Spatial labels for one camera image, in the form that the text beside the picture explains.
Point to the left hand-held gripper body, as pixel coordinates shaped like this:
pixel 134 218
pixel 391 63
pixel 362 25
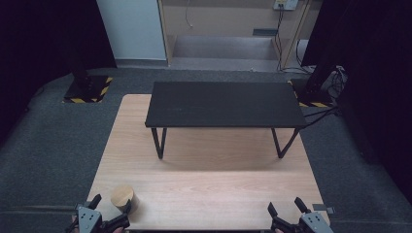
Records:
pixel 88 220

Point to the dark curtain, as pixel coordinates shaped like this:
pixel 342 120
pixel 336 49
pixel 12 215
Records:
pixel 42 39
pixel 375 81

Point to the grey tape piece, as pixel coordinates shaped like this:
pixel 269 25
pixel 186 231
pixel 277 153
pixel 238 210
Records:
pixel 321 207

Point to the person's left hand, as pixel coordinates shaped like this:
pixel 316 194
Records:
pixel 118 230

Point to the black raised shelf stand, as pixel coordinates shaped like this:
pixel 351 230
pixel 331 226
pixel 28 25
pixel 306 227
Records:
pixel 223 104

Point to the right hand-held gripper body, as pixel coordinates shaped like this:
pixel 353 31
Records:
pixel 313 223

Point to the black stand with striped base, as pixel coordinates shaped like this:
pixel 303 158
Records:
pixel 313 91
pixel 86 86

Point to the wooden cylinder block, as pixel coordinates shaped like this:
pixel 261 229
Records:
pixel 122 196

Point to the white power strip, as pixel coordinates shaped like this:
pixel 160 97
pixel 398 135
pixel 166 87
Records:
pixel 286 4

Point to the white panel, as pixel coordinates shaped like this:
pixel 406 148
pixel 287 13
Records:
pixel 132 29

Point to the person's right hand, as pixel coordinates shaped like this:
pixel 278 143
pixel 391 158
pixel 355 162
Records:
pixel 278 230

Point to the wooden cabinet frame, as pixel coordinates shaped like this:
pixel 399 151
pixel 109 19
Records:
pixel 223 19

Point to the grey blue label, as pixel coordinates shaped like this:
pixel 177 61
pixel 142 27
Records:
pixel 265 32

